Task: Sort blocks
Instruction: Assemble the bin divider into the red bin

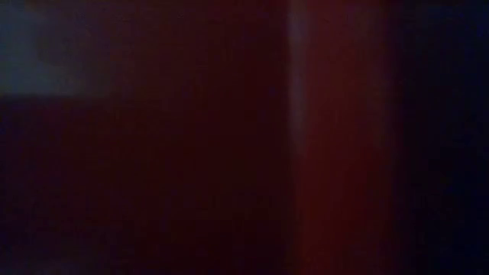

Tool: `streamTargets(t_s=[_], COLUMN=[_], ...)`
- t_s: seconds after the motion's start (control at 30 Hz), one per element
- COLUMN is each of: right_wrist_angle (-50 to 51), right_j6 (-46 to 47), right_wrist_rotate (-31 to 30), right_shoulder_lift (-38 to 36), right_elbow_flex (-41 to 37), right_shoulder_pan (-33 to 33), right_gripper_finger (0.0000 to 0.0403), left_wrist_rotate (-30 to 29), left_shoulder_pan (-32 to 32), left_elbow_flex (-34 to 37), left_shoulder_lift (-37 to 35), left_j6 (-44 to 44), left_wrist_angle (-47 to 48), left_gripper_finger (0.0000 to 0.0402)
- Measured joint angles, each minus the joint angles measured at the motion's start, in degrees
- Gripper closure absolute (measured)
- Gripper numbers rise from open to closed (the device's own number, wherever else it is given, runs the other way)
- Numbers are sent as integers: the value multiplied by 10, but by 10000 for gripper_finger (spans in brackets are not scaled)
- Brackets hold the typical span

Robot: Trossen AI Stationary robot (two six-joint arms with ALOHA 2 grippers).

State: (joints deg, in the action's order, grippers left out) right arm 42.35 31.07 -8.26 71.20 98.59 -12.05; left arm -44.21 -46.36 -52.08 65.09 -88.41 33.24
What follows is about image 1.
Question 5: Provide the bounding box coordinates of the large red plastic bin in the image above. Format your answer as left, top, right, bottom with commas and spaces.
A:
0, 0, 489, 275

